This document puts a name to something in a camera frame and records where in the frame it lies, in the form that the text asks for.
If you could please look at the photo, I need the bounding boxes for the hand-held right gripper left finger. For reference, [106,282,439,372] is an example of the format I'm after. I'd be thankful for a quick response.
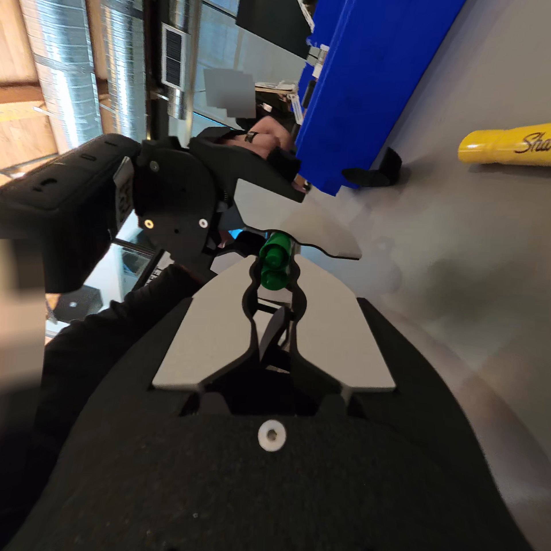
[152,255,261,391]

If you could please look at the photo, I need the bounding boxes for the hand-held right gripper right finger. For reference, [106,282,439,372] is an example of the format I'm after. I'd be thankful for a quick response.
[292,255,397,393]

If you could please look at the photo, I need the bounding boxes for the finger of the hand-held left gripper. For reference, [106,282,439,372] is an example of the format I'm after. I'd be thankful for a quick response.
[234,178,363,261]

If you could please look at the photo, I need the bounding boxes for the green dry erase marker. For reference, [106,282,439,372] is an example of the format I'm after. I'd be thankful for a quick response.
[259,263,290,290]
[263,232,295,269]

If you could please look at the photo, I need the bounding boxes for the person's left hand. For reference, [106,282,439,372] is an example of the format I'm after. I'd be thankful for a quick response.
[246,115,298,163]

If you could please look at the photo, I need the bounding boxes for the blue plastic bin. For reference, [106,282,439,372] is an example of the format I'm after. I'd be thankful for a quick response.
[295,0,467,197]

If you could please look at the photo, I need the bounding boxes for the yellow highlighter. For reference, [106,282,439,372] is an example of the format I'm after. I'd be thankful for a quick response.
[457,123,551,166]

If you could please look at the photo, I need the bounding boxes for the metal duct with vent grille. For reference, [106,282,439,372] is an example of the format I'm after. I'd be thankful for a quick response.
[160,0,203,122]

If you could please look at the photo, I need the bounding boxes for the foil insulated ceiling duct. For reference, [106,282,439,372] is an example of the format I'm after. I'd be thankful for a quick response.
[101,0,147,136]
[19,0,104,145]

